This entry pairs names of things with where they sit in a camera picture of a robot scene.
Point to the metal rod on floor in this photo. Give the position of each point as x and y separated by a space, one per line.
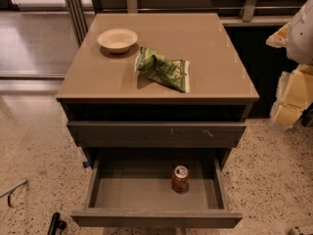
9 192

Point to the open middle drawer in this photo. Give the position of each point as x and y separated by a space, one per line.
132 188

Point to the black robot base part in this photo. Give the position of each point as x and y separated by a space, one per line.
57 226

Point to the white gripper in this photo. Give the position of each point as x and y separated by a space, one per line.
301 36

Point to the red coke can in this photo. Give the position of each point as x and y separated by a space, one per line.
179 181

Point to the grey drawer cabinet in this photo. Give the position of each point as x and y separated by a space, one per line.
101 86

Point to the closed top drawer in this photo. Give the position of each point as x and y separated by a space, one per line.
135 134

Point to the white bowl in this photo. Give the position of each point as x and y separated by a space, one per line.
118 40

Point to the green chip bag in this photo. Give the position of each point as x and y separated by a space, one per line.
170 73

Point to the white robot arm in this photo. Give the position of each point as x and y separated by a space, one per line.
300 40

